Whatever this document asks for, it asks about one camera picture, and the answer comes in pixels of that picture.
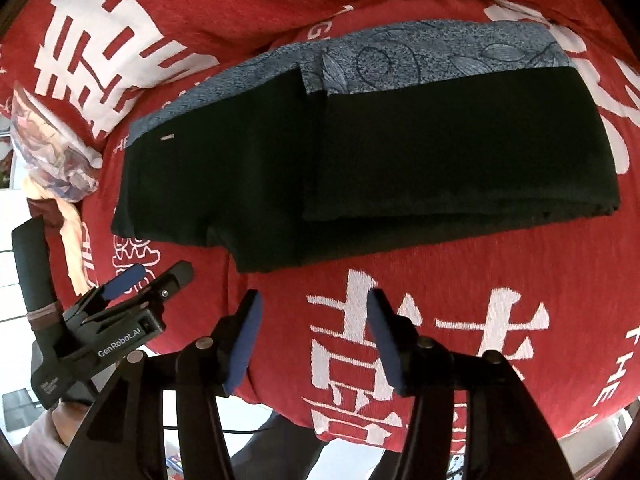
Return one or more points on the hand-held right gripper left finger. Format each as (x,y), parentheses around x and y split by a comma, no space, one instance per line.
(240,345)

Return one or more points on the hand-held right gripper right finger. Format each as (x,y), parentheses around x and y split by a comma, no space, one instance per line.
(390,345)

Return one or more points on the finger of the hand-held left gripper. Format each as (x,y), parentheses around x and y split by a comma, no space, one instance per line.
(175,275)
(125,277)

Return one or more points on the black pants with blue-grey lining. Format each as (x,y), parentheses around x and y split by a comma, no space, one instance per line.
(450,150)

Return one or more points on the person's left forearm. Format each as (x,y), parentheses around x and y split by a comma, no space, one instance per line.
(40,445)

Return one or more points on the cream cloth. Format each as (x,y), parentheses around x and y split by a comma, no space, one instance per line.
(72,240)

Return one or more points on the red printed blanket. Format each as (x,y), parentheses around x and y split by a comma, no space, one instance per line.
(450,285)

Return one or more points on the dark red cloth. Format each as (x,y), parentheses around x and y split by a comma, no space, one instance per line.
(50,210)

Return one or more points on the person's left leg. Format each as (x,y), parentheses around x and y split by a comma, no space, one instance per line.
(280,450)

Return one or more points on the person's leg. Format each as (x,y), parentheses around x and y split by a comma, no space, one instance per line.
(280,450)
(392,467)

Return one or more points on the person's right leg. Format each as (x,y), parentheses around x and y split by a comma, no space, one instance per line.
(392,467)

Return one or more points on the printed picture pillow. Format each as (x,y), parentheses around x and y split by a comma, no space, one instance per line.
(55,160)

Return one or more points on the red pillow with white characters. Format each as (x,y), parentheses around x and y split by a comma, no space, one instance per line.
(150,20)

